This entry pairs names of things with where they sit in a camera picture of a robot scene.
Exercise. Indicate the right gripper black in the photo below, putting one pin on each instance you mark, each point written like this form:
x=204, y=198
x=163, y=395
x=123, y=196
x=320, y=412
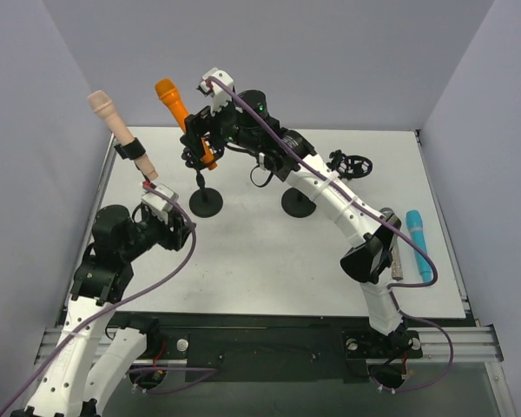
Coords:
x=195, y=127

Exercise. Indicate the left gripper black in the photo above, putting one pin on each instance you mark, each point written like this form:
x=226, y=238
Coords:
x=176, y=230

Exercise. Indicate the black stand with orange microphone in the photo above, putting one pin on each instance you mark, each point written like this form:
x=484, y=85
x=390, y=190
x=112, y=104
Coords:
x=205, y=202

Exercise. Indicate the orange microphone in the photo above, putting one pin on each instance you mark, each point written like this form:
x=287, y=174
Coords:
x=169, y=95

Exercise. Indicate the black round base clip stand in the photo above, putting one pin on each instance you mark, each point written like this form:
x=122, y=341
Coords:
x=296, y=204

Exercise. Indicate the black tripod shock mount stand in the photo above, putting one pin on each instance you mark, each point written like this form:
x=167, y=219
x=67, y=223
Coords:
x=349, y=167

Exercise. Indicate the cyan microphone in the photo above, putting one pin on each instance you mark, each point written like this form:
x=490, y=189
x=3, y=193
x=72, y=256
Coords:
x=415, y=227

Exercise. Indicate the silver glitter microphone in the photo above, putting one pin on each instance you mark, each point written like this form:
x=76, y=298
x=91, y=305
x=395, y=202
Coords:
x=396, y=266

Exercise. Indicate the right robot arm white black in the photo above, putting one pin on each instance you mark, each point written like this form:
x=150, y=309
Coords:
x=244, y=121

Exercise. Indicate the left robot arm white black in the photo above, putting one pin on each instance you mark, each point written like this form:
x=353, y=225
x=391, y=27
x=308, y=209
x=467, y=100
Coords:
x=75, y=381

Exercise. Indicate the black stand with beige microphone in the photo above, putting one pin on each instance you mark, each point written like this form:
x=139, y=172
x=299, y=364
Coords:
x=136, y=153

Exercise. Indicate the beige microphone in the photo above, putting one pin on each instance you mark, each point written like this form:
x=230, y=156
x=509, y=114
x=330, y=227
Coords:
x=104, y=108

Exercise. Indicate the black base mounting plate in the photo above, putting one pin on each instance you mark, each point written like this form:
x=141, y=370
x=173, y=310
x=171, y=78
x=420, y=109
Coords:
x=265, y=348

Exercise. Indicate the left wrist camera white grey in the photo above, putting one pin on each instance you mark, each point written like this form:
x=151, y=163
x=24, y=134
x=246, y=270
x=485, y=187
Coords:
x=159, y=207

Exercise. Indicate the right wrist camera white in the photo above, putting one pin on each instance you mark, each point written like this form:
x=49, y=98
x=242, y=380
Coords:
x=215, y=83

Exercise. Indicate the aluminium frame rail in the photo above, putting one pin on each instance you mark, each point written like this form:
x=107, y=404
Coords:
x=456, y=340

